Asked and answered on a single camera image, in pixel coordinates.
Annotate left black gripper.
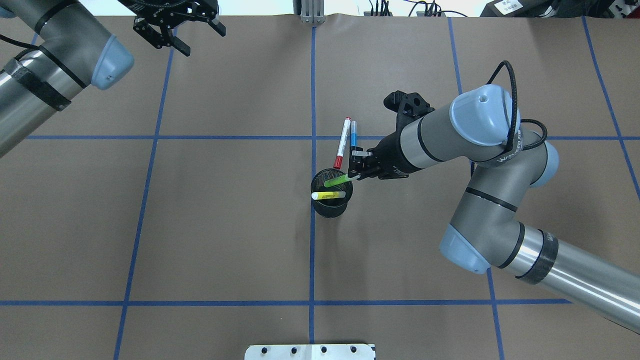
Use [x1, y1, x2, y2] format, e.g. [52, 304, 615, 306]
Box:
[119, 0, 227, 57]

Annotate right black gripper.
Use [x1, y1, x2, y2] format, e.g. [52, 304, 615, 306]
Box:
[349, 135, 416, 181]

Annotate green highlighter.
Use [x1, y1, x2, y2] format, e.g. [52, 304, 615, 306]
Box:
[323, 174, 361, 188]

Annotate red white marker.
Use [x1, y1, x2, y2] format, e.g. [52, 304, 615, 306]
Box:
[333, 116, 352, 170]

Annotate blue highlighter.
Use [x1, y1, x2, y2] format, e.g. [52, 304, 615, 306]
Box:
[350, 120, 358, 150]

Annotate black mesh pen cup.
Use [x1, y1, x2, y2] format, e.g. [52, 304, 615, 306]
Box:
[310, 168, 354, 219]

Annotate yellow highlighter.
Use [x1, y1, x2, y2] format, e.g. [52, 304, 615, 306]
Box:
[310, 191, 346, 201]

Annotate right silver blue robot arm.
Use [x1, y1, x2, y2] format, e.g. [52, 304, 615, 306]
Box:
[349, 84, 640, 333]

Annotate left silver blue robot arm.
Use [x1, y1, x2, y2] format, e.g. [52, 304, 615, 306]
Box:
[0, 0, 227, 155]

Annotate white column base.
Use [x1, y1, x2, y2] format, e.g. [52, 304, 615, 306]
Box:
[244, 343, 377, 360]

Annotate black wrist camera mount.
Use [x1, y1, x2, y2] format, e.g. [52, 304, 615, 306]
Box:
[382, 89, 435, 133]

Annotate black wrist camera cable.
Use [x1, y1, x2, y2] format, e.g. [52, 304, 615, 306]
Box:
[470, 60, 548, 178]

